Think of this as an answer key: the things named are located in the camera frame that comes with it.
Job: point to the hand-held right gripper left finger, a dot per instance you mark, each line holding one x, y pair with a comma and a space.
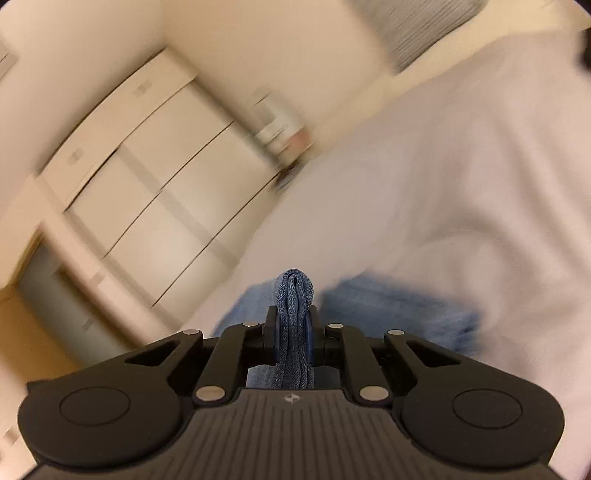
270, 333

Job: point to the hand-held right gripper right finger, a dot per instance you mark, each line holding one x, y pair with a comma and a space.
317, 337

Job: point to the blue denim jeans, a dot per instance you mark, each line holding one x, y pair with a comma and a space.
294, 304

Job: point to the cream wardrobe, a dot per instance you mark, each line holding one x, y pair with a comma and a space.
161, 184

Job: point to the blurred small objects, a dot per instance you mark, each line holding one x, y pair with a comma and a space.
281, 134

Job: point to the bed with white sheet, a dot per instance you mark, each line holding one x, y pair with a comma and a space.
461, 184

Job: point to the grey striped pillow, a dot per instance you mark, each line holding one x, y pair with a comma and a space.
411, 27

